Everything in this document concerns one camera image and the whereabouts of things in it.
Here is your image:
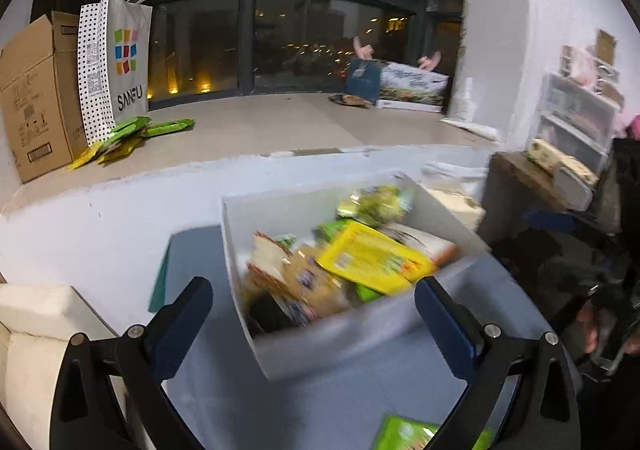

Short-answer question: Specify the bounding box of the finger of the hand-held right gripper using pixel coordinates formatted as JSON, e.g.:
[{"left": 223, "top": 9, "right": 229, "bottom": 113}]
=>
[{"left": 524, "top": 211, "right": 578, "bottom": 233}]

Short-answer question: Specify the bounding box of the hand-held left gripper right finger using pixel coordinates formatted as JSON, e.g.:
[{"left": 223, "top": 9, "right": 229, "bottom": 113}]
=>
[{"left": 414, "top": 276, "right": 583, "bottom": 450}]

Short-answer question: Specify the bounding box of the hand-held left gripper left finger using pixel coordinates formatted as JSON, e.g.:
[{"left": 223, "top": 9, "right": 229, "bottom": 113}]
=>
[{"left": 50, "top": 276, "right": 216, "bottom": 450}]

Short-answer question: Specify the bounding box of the white cardboard box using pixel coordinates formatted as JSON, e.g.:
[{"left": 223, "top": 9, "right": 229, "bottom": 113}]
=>
[{"left": 221, "top": 171, "right": 506, "bottom": 382}]

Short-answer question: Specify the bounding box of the yellow chip bag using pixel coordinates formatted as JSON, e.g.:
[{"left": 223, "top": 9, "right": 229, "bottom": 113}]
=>
[{"left": 316, "top": 220, "right": 438, "bottom": 296}]

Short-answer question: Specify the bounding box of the person's right hand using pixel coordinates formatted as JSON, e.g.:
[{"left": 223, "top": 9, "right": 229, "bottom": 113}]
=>
[{"left": 575, "top": 303, "right": 601, "bottom": 357}]

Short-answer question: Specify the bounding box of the dark wooden stool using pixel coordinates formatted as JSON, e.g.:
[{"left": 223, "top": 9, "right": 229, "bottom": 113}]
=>
[{"left": 480, "top": 153, "right": 571, "bottom": 241}]

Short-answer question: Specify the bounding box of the yellow patterned tissue pack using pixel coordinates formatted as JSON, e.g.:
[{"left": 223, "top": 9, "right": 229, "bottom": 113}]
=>
[{"left": 527, "top": 137, "right": 598, "bottom": 188}]

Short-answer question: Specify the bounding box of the white plastic bag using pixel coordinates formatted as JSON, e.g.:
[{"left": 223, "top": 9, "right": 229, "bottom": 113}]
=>
[{"left": 424, "top": 159, "right": 487, "bottom": 227}]

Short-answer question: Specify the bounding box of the clear plastic drawer unit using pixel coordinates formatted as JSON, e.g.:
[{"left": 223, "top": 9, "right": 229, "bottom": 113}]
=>
[{"left": 537, "top": 73, "right": 621, "bottom": 176}]

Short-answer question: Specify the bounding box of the narrow green snack packet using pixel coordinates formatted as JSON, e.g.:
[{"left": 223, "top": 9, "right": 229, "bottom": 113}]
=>
[{"left": 372, "top": 414, "right": 496, "bottom": 450}]

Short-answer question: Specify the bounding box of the white folded paper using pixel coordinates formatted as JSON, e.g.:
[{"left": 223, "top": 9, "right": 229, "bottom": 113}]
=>
[{"left": 440, "top": 116, "right": 501, "bottom": 141}]

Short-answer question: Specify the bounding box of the grey-blue table mat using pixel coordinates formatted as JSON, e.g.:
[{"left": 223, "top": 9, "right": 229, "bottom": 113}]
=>
[{"left": 150, "top": 230, "right": 556, "bottom": 450}]

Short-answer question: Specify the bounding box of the cream cushion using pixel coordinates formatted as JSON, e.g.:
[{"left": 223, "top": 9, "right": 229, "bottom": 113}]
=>
[{"left": 0, "top": 283, "right": 126, "bottom": 450}]

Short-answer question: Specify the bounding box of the long printed carton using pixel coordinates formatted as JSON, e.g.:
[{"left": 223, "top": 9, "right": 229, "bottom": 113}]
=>
[{"left": 375, "top": 61, "right": 449, "bottom": 112}]

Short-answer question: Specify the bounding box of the pile of green yellow sachets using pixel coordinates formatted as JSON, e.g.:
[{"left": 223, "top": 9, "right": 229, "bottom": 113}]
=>
[{"left": 67, "top": 116, "right": 196, "bottom": 172}]

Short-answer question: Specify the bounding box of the dark blue bag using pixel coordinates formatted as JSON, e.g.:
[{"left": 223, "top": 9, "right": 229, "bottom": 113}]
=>
[{"left": 346, "top": 58, "right": 383, "bottom": 105}]

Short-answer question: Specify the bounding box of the brown flat wrapper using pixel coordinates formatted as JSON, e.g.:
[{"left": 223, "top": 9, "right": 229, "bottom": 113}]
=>
[{"left": 328, "top": 93, "right": 373, "bottom": 108}]

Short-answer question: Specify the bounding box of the white polka dot shopping bag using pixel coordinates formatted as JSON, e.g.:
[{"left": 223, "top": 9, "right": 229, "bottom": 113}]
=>
[{"left": 77, "top": 0, "right": 160, "bottom": 147}]

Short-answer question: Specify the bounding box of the brown cardboard box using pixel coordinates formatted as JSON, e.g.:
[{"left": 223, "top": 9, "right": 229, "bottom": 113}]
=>
[{"left": 0, "top": 11, "right": 93, "bottom": 183}]

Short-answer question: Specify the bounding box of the dark window frame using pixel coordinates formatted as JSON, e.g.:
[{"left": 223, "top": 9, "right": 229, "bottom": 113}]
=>
[{"left": 30, "top": 0, "right": 466, "bottom": 111}]

